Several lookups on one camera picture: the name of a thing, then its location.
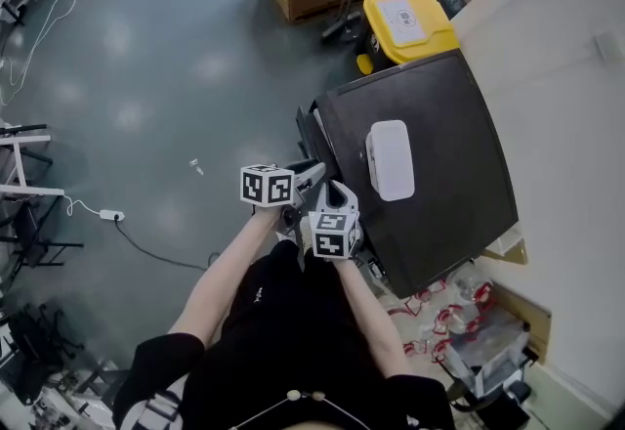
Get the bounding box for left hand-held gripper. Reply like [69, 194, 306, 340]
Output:
[239, 158, 327, 227]

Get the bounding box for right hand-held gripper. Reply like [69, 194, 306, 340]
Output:
[308, 179, 363, 262]

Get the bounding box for person's left forearm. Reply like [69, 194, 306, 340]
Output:
[168, 207, 284, 349]

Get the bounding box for person's right forearm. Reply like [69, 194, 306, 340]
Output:
[334, 257, 414, 378]

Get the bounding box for person's right pale shoe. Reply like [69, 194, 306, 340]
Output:
[298, 217, 314, 256]

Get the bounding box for white plastic lidded box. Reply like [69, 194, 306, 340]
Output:
[364, 119, 416, 202]

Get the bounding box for person's black clothed body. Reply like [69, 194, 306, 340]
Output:
[112, 239, 458, 430]

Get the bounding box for white open storage box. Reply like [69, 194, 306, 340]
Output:
[480, 225, 528, 266]

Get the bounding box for yellow lidded bin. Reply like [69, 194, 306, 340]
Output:
[354, 0, 461, 75]

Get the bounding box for cardboard box with clutter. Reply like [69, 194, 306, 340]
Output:
[487, 283, 553, 364]

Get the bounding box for black chair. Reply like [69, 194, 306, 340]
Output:
[0, 195, 84, 292]

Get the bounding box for white table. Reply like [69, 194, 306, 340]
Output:
[0, 134, 65, 197]

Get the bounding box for black office chair base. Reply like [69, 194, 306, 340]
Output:
[0, 303, 84, 405]

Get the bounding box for plastic bags red handles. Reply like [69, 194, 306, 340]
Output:
[385, 266, 494, 366]

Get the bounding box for black floor cable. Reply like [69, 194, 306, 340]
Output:
[114, 217, 221, 272]

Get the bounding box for beaded neck cord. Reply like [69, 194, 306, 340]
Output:
[229, 388, 375, 430]

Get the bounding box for short white cable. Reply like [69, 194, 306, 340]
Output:
[62, 194, 104, 218]

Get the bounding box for long white floor cable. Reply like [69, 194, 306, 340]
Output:
[0, 0, 108, 107]

